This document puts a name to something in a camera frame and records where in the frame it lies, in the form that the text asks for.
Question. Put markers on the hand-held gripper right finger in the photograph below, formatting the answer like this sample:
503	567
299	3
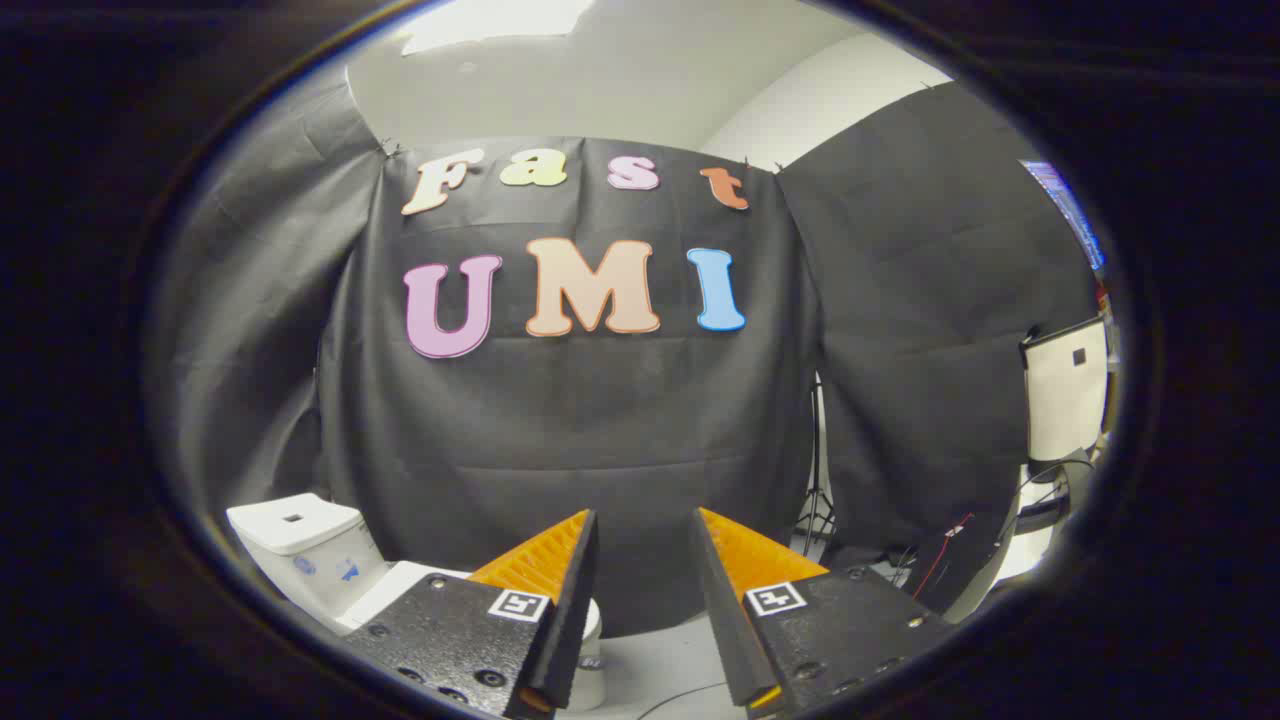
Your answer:
722	610

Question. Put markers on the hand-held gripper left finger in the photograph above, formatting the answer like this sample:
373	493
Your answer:
572	600

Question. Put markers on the white board with black square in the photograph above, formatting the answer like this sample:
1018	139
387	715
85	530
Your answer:
1065	400

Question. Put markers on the blue lit screen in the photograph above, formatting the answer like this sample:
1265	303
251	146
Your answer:
1070	215

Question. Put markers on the ceiling light panel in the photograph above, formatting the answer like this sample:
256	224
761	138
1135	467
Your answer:
490	22

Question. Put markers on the white toilet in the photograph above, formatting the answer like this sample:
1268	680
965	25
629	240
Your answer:
305	560

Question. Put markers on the black backdrop cloth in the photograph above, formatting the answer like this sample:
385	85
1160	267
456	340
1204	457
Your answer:
600	430

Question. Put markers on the black tripod stand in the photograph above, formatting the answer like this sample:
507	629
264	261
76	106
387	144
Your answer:
815	480

